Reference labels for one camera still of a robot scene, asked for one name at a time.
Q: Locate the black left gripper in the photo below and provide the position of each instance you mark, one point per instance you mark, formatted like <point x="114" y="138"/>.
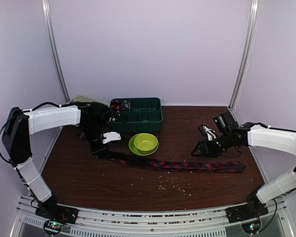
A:
<point x="96" y="150"/>

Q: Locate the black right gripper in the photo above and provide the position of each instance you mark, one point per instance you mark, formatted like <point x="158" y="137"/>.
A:
<point x="201" y="144"/>

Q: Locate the red navy striped tie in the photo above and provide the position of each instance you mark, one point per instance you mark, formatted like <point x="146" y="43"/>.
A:
<point x="180" y="166"/>

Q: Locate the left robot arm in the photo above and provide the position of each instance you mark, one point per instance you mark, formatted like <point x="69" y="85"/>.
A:
<point x="21" y="124"/>

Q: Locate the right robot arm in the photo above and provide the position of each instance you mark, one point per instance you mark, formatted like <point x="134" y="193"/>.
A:
<point x="254" y="135"/>

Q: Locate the lime green plate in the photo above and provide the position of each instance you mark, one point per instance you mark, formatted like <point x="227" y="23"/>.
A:
<point x="134" y="150"/>

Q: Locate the black white patterned rolled tie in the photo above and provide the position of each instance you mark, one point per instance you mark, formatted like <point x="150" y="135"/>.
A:
<point x="115" y="116"/>

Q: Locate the red black rolled tie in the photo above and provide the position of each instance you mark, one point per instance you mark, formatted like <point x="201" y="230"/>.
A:
<point x="115" y="104"/>

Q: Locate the lime green bowl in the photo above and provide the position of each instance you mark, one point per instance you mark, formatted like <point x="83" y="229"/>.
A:
<point x="145" y="142"/>

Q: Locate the dark floral rolled tie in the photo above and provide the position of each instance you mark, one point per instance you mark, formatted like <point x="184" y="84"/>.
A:
<point x="125" y="105"/>

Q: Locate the pale green perforated basket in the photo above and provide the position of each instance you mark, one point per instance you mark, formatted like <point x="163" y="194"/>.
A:
<point x="81" y="98"/>

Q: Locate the green divided organizer tray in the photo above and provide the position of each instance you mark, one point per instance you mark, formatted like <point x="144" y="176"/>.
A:
<point x="145" y="116"/>

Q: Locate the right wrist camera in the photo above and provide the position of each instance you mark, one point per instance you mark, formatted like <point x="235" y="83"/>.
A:
<point x="207" y="132"/>

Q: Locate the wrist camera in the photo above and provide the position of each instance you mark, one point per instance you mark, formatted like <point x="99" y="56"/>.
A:
<point x="207" y="132"/>
<point x="110" y="137"/>

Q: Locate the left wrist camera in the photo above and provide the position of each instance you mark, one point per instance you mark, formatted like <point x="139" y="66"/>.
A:
<point x="110" y="137"/>

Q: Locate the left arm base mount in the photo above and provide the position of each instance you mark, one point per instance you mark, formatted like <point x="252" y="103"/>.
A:
<point x="62" y="214"/>

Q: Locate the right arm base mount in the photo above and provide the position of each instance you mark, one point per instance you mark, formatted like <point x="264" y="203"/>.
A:
<point x="252" y="209"/>

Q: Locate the left aluminium frame post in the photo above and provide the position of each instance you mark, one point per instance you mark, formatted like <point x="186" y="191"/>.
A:
<point x="54" y="51"/>

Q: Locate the aluminium frame post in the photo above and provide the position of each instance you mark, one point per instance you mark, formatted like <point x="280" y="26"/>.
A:
<point x="54" y="51"/>
<point x="244" y="63"/>

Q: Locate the right aluminium frame post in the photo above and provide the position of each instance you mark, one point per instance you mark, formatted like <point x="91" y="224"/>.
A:
<point x="244" y="63"/>

